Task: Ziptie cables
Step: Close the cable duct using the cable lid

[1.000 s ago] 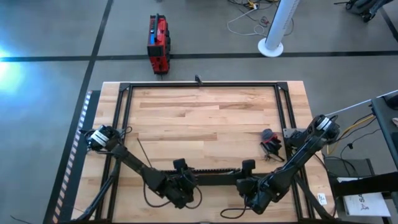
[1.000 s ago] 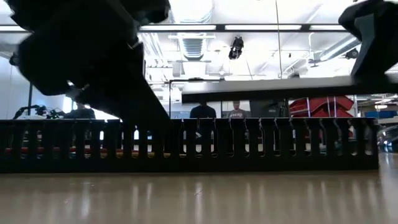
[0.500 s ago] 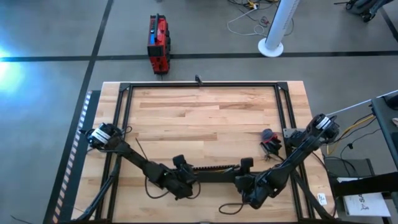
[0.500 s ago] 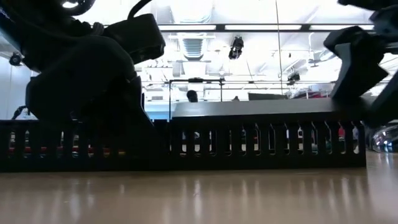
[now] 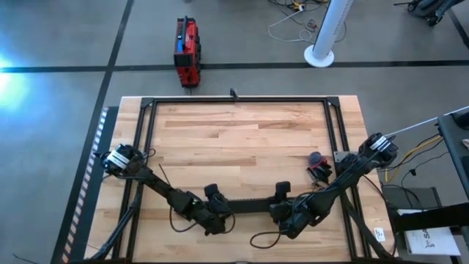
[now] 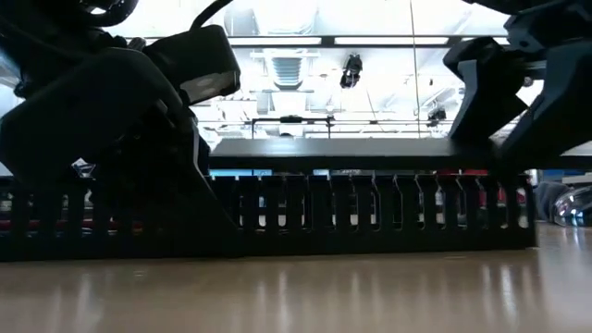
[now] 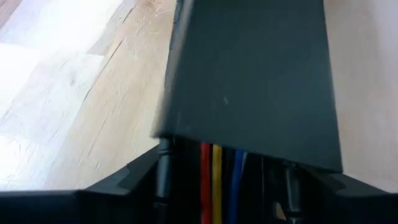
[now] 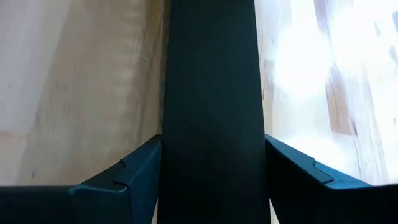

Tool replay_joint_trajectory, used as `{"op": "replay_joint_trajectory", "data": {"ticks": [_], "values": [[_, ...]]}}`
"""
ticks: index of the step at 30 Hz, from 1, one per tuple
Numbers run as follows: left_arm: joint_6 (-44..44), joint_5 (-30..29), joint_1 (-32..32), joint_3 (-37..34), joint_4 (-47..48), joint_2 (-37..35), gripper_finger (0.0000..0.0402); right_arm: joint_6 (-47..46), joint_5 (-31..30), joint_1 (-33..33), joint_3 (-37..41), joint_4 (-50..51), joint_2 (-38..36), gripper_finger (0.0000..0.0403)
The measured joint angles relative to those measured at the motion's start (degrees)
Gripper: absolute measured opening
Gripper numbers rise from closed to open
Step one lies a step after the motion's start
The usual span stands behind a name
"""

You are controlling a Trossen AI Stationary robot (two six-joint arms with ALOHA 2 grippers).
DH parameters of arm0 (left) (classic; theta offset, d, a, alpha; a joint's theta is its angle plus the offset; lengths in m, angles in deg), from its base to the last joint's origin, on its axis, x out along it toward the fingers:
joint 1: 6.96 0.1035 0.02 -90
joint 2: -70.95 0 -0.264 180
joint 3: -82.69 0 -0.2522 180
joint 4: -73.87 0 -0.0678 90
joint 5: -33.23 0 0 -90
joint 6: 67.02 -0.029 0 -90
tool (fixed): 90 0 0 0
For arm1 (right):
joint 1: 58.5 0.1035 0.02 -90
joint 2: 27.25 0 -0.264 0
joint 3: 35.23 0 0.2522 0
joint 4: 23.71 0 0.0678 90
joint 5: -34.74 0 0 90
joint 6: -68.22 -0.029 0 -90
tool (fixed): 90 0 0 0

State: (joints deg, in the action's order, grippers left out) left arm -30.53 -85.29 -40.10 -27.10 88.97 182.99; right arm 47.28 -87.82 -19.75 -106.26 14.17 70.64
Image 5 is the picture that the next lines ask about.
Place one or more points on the black beam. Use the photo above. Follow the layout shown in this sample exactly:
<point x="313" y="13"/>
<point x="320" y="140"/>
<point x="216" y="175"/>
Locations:
<point x="432" y="218"/>

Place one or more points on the white label sticker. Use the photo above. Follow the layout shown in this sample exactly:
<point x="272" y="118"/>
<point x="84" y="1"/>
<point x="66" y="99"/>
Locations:
<point x="379" y="234"/>

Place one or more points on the small black camera clamp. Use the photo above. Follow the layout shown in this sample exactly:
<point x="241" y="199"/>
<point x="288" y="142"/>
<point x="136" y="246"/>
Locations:
<point x="234" y="94"/>

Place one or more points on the white rod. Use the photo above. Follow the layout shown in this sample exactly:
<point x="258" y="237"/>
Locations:
<point x="428" y="121"/>

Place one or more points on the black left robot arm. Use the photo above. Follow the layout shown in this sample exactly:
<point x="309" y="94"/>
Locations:
<point x="157" y="185"/>

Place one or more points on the black floor box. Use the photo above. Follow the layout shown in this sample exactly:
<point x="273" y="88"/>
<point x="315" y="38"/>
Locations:
<point x="410" y="198"/>

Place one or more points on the black floor equipment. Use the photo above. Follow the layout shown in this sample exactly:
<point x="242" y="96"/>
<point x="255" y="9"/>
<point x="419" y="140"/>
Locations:
<point x="427" y="7"/>

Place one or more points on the black zip tie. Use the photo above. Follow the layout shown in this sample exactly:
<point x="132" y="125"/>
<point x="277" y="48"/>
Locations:
<point x="165" y="174"/>

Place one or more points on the white tower post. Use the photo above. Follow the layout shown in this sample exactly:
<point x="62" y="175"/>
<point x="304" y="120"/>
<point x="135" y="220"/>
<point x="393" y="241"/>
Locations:
<point x="326" y="33"/>

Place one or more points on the grey round pouch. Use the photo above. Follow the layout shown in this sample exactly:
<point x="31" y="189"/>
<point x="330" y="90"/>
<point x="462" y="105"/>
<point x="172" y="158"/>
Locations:
<point x="315" y="158"/>

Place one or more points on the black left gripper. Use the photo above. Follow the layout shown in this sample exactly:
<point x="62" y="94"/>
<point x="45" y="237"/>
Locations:
<point x="203" y="216"/>

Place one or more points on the white paper sheet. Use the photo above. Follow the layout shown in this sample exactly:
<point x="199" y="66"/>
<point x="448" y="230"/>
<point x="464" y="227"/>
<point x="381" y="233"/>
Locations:
<point x="432" y="242"/>

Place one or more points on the shiny dark red tool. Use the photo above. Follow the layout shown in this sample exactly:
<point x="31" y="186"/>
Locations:
<point x="321" y="169"/>

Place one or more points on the grey metal bracket plate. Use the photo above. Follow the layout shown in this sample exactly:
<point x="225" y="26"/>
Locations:
<point x="339" y="155"/>

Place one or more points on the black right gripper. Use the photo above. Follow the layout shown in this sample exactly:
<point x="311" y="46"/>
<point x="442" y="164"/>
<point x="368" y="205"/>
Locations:
<point x="293" y="214"/>

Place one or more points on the black side table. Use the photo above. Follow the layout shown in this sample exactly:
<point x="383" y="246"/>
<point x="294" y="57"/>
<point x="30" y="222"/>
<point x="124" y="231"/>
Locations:
<point x="454" y="146"/>

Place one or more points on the black aluminium table frame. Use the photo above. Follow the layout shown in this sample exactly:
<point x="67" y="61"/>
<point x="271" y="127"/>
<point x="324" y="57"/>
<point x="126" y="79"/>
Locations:
<point x="238" y="99"/>

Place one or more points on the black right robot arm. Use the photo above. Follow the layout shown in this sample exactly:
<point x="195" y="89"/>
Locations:
<point x="344" y="183"/>

